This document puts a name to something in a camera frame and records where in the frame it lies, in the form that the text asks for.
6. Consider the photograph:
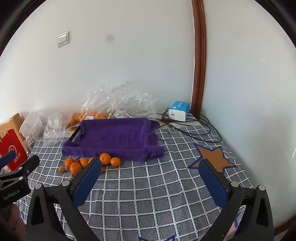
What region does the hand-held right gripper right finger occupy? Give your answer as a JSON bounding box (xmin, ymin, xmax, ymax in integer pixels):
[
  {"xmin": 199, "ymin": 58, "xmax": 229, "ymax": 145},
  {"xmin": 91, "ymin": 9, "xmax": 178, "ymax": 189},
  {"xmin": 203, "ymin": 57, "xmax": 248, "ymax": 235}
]
[{"xmin": 198, "ymin": 159, "xmax": 274, "ymax": 241}]

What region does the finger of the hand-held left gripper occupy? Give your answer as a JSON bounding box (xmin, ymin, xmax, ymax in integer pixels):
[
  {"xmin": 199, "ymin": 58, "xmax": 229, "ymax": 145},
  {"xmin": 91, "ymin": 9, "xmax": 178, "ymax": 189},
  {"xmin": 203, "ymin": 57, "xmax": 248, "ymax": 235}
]
[
  {"xmin": 0, "ymin": 155, "xmax": 40, "ymax": 189},
  {"xmin": 0, "ymin": 151, "xmax": 16, "ymax": 168}
]

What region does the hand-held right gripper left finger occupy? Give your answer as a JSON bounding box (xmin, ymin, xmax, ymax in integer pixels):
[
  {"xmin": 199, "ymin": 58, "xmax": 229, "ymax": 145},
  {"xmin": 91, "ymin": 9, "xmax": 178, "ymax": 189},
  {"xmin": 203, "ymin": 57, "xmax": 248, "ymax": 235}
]
[{"xmin": 26, "ymin": 158, "xmax": 103, "ymax": 241}]

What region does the large orange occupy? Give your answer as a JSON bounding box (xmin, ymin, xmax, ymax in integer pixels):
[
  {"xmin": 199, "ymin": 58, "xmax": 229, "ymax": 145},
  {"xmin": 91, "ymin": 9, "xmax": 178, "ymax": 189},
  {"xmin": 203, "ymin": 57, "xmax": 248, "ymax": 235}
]
[{"xmin": 99, "ymin": 153, "xmax": 112, "ymax": 165}]

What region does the purple towel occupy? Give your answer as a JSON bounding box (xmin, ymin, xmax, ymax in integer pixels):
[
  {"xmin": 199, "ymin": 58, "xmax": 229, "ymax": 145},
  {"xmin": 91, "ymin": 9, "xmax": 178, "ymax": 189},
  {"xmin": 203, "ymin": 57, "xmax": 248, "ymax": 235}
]
[{"xmin": 61, "ymin": 118, "xmax": 165, "ymax": 162}]

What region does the red paper bag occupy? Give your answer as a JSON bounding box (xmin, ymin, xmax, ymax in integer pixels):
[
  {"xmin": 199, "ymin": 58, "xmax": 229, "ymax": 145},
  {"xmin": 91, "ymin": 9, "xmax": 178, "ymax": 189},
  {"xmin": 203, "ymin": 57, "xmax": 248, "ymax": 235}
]
[{"xmin": 0, "ymin": 128, "xmax": 28, "ymax": 171}]

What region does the wooden headboard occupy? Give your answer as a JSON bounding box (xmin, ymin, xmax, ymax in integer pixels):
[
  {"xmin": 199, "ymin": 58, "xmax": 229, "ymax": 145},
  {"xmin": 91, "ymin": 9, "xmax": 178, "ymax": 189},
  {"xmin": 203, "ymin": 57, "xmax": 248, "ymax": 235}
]
[{"xmin": 0, "ymin": 113, "xmax": 26, "ymax": 144}]

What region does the white plastic bag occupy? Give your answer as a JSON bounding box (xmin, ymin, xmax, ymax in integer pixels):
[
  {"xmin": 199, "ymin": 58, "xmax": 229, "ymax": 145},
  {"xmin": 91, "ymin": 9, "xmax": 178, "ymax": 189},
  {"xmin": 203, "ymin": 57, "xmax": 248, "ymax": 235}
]
[{"xmin": 19, "ymin": 111, "xmax": 49, "ymax": 139}]

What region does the clear plastic bag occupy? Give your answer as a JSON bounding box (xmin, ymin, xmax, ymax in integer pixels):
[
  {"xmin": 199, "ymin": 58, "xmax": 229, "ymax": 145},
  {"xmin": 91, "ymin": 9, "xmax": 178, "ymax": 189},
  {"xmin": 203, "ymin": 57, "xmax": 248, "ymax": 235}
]
[
  {"xmin": 66, "ymin": 82, "xmax": 130, "ymax": 130},
  {"xmin": 43, "ymin": 111, "xmax": 77, "ymax": 139},
  {"xmin": 109, "ymin": 87, "xmax": 158, "ymax": 121}
]

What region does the pile of bagged oranges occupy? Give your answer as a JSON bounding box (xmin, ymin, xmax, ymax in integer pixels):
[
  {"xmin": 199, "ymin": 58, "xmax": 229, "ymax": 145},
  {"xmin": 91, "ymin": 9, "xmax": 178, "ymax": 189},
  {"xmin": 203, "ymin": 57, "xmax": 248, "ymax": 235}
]
[{"xmin": 67, "ymin": 111, "xmax": 109, "ymax": 130}]

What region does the grey checked bedsheet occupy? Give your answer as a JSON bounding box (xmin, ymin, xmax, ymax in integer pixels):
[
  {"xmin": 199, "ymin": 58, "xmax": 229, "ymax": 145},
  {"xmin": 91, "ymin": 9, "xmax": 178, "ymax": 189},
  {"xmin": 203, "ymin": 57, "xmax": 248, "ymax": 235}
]
[{"xmin": 17, "ymin": 120, "xmax": 255, "ymax": 241}]

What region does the blue white charger box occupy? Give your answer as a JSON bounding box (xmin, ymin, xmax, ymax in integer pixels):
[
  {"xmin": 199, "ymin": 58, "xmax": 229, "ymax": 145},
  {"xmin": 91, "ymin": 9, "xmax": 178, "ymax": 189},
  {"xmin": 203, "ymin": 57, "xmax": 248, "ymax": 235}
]
[{"xmin": 168, "ymin": 100, "xmax": 190, "ymax": 122}]

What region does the black cable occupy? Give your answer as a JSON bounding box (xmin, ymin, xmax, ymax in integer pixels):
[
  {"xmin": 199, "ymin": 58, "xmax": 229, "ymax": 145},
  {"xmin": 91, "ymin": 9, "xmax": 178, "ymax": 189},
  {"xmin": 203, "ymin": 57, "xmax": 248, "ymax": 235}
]
[{"xmin": 157, "ymin": 108, "xmax": 223, "ymax": 142}]

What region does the brown wooden door frame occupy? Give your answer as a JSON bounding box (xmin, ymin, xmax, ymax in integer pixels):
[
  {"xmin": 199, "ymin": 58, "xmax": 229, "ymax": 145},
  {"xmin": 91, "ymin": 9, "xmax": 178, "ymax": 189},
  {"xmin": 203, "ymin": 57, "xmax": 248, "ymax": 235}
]
[{"xmin": 191, "ymin": 0, "xmax": 207, "ymax": 117}]

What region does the white light switch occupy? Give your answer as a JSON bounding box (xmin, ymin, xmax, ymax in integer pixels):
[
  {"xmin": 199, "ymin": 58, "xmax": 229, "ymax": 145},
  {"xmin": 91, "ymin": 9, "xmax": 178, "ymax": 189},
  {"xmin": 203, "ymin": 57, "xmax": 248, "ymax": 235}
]
[{"xmin": 57, "ymin": 32, "xmax": 70, "ymax": 48}]

